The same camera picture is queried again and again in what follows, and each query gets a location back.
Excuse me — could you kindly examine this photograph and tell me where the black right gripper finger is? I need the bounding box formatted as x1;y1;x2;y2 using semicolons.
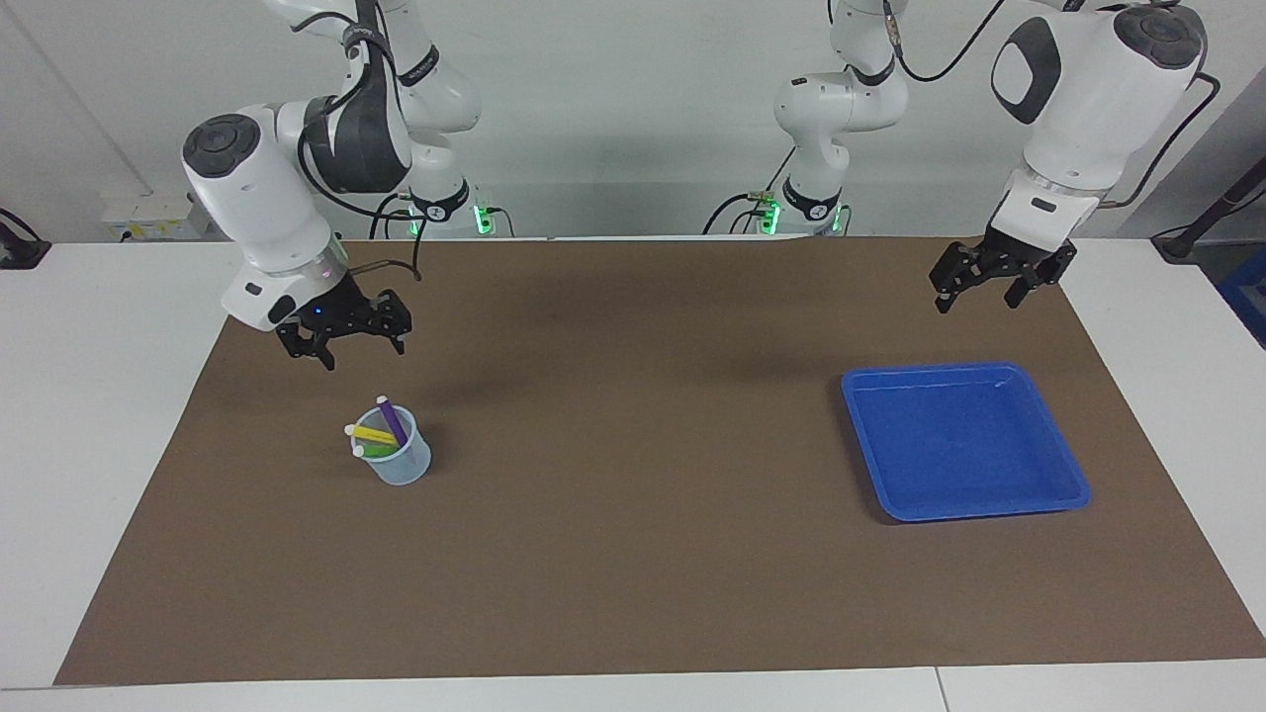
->
276;322;338;372
372;289;413;355

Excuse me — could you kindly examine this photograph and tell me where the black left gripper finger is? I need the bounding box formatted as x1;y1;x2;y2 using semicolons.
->
929;241;991;315
1004;245;1080;310

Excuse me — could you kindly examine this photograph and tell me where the blue plastic tray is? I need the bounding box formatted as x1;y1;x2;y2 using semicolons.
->
841;362;1092;523

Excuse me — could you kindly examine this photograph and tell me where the translucent plastic cup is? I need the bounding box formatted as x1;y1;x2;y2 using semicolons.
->
351;405;432;487

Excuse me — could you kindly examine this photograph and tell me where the black stand pole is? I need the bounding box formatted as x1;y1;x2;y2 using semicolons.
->
1152;158;1266;263

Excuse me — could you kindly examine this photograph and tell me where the white power socket box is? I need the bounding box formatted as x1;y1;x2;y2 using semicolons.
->
101;193;204;243

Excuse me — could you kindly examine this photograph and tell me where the blue crate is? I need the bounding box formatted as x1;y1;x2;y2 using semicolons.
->
1215;245;1266;349

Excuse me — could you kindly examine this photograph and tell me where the black desk clamp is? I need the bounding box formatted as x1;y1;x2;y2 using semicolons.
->
0;208;52;270

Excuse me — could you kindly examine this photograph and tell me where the brown table mat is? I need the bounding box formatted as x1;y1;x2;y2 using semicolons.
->
54;235;1266;686

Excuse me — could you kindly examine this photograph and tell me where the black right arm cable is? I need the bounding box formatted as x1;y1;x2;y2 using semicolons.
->
295;0;428;285

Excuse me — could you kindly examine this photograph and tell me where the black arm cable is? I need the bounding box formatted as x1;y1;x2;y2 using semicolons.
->
295;0;428;285
883;0;1222;211

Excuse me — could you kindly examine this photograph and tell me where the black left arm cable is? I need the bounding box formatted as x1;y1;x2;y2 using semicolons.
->
883;0;1222;211

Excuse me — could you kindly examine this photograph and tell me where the black base cable bundle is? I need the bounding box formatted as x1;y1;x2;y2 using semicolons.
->
702;146;797;236

